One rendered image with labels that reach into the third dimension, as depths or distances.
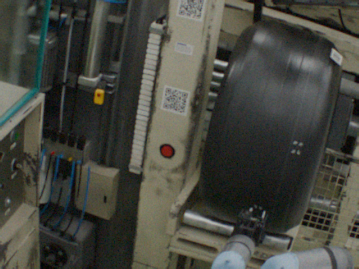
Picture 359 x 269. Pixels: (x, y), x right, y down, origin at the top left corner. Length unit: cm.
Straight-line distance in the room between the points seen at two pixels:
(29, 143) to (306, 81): 77
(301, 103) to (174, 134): 46
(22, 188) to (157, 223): 48
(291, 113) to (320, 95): 10
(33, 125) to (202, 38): 52
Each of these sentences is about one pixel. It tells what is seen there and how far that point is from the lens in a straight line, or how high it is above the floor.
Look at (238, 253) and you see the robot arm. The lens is 181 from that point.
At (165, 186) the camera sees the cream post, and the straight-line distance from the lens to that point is 235.
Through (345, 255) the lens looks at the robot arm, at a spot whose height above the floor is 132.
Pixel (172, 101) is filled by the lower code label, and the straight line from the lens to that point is 223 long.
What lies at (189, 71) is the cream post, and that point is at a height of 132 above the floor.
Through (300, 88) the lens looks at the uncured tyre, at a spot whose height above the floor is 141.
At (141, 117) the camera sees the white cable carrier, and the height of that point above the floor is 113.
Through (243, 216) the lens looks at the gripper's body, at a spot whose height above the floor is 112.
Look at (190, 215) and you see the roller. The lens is 229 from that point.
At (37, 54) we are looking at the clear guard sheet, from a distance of 201.
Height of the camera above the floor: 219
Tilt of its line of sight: 28 degrees down
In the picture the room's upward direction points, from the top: 10 degrees clockwise
